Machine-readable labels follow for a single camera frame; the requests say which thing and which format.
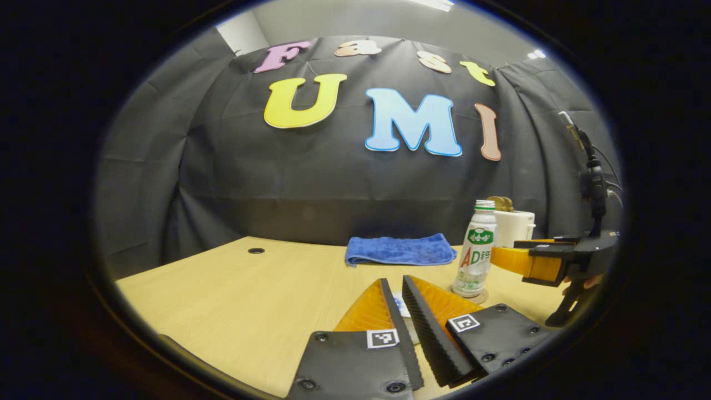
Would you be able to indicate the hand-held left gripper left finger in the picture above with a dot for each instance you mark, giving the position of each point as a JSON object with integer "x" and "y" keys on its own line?
{"x": 410, "y": 361}

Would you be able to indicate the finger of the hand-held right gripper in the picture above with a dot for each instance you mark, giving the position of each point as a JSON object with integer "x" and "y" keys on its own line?
{"x": 547, "y": 243}
{"x": 547, "y": 266}

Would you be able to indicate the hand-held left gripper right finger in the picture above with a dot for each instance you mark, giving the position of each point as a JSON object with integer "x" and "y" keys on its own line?
{"x": 433, "y": 333}

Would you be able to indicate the round cork coaster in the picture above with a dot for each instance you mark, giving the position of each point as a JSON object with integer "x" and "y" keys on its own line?
{"x": 482, "y": 297}

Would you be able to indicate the white plastic water bottle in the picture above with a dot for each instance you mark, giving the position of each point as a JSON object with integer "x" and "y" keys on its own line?
{"x": 477, "y": 250}

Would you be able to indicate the white toaster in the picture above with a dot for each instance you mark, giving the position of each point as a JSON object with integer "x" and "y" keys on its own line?
{"x": 516, "y": 228}

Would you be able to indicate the brown toast slice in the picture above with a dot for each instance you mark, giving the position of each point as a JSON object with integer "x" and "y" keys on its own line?
{"x": 504, "y": 203}

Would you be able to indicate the blue folded towel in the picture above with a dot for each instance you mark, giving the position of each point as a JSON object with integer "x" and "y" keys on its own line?
{"x": 400, "y": 250}

